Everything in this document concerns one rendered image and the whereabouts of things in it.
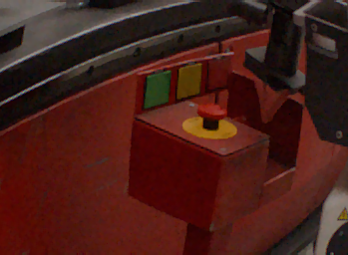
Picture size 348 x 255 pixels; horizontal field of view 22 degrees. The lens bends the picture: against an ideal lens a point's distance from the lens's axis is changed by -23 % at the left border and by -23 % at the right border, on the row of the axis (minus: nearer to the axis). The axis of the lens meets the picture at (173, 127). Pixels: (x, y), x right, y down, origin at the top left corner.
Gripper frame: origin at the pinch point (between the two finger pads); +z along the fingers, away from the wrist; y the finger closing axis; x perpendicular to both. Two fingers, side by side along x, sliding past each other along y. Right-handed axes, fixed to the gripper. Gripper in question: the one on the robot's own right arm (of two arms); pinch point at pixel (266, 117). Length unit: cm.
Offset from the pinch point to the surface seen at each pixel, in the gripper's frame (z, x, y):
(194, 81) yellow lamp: -0.3, 4.6, 10.6
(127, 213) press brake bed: 32.4, -0.6, 19.4
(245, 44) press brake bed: 11.7, -35.0, 29.8
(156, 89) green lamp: -0.7, 12.3, 10.8
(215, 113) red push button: -2.7, 11.3, 1.4
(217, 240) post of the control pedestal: 18.2, 7.2, -4.2
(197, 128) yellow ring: 0.4, 12.2, 2.7
